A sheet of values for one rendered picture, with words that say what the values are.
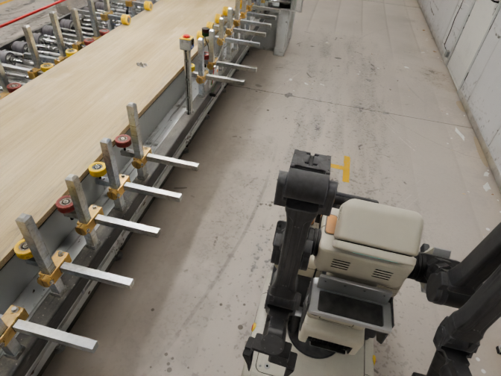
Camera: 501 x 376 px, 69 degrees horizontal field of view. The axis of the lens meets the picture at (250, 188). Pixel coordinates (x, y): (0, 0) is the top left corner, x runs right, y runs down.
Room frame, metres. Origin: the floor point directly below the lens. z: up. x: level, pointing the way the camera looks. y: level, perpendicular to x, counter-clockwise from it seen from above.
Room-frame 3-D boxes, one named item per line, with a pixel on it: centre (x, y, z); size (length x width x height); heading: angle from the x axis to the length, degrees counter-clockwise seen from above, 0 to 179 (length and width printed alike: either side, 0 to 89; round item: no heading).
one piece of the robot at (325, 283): (0.65, -0.35, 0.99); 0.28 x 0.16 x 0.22; 80
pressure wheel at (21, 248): (0.83, 0.82, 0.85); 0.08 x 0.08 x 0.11
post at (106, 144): (1.26, 0.64, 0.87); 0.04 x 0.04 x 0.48; 81
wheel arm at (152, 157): (1.54, 0.50, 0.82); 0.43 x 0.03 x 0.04; 81
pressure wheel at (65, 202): (1.07, 0.78, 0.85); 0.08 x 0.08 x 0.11
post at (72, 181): (1.02, 0.68, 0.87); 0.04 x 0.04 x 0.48; 81
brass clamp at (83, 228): (1.04, 0.68, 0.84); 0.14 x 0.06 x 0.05; 171
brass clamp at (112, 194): (1.29, 0.63, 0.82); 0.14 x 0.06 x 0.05; 171
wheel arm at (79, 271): (0.80, 0.62, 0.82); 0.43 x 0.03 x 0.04; 81
